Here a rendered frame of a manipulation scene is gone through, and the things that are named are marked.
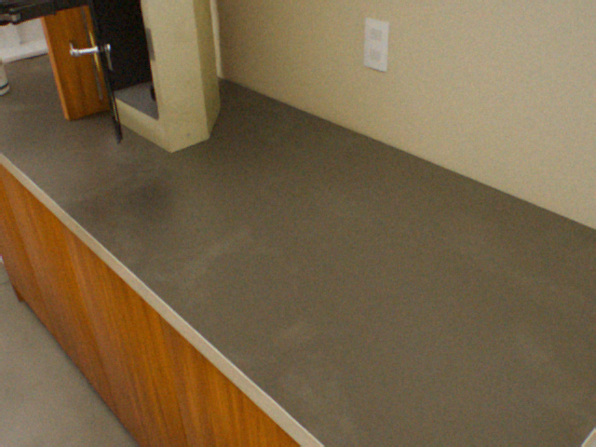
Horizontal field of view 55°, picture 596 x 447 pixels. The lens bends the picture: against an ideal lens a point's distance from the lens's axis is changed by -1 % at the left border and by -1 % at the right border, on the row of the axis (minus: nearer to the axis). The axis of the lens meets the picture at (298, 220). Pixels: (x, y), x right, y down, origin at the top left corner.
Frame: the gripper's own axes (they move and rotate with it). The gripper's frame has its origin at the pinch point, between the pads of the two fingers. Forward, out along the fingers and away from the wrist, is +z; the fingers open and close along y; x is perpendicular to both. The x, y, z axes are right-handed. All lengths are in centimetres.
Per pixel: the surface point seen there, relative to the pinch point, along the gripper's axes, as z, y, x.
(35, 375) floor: -23, 48, 131
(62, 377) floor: -17, 41, 131
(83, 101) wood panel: 9.8, 30.2, 32.7
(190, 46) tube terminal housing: 22.9, -6.9, 12.9
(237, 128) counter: 34, -7, 37
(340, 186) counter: 31, -46, 37
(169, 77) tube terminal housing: 16.6, -6.9, 18.7
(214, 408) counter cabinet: -13, -58, 60
